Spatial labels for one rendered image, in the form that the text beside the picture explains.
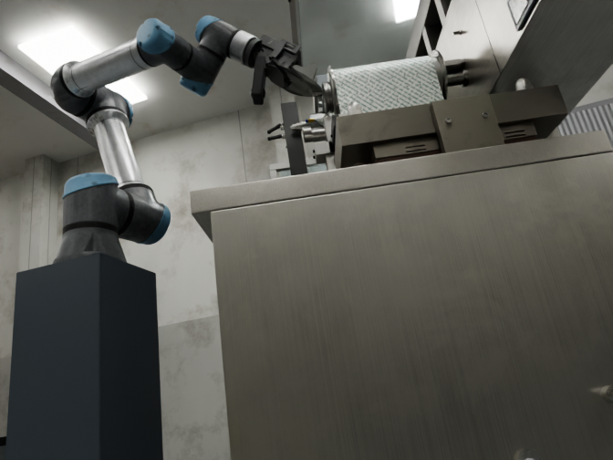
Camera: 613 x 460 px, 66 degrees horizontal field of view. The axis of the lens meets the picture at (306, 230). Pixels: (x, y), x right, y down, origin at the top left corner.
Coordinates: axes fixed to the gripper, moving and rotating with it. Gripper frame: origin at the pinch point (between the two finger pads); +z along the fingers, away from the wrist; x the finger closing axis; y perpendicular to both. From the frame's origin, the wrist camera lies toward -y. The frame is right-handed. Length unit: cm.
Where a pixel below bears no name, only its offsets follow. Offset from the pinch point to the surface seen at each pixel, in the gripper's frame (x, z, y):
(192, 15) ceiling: 259, -248, 170
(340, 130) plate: -24.0, 17.1, -18.8
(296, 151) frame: 29.0, -5.5, -3.0
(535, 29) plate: -25.6, 37.3, 16.5
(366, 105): -4.3, 13.2, 0.4
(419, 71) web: -4.3, 19.2, 14.5
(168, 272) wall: 448, -194, -37
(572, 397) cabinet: -30, 65, -41
